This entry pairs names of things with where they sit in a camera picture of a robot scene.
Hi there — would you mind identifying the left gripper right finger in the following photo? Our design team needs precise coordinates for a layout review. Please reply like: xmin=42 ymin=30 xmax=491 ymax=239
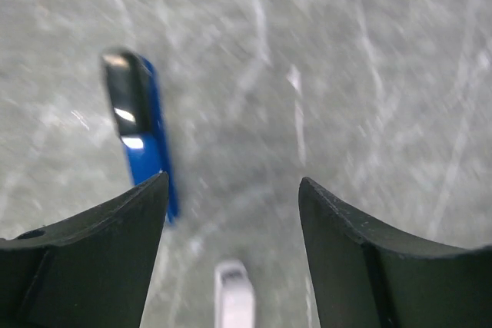
xmin=298 ymin=177 xmax=491 ymax=327

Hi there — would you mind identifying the white stapler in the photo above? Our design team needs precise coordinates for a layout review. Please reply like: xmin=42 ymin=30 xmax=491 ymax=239
xmin=214 ymin=259 xmax=256 ymax=328

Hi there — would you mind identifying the blue stapler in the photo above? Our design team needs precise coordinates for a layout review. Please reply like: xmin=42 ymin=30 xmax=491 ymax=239
xmin=100 ymin=47 xmax=180 ymax=224

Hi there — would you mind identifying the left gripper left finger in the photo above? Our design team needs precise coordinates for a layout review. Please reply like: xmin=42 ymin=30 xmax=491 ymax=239
xmin=1 ymin=173 xmax=168 ymax=327

